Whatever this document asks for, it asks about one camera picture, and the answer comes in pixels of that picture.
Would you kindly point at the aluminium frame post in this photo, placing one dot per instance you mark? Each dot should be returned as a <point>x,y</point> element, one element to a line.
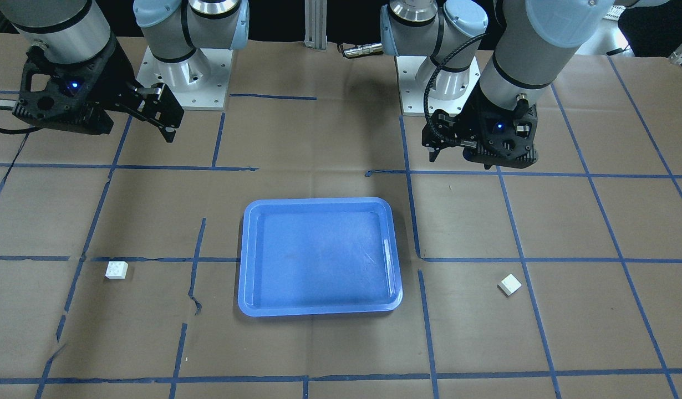
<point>315,22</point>

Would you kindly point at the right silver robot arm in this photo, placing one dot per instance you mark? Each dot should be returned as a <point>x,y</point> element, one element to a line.
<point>75,31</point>

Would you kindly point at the white block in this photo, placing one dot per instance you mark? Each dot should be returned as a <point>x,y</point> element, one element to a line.
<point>116,269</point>
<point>510,285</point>

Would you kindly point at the metal connector plug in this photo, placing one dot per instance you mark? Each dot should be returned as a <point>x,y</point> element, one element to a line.
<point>360,51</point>

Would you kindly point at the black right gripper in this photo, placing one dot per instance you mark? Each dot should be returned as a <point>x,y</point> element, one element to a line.
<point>109,76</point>

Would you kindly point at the blue plastic tray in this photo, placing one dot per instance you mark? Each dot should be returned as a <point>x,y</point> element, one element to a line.
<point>318,256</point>

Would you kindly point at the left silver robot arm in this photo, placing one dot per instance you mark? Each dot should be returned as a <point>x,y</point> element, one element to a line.
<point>539,39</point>

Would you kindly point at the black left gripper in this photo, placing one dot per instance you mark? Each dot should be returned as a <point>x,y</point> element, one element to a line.
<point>469,123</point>

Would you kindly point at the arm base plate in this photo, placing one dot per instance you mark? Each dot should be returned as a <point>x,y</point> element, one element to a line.
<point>449,92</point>
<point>199,83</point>

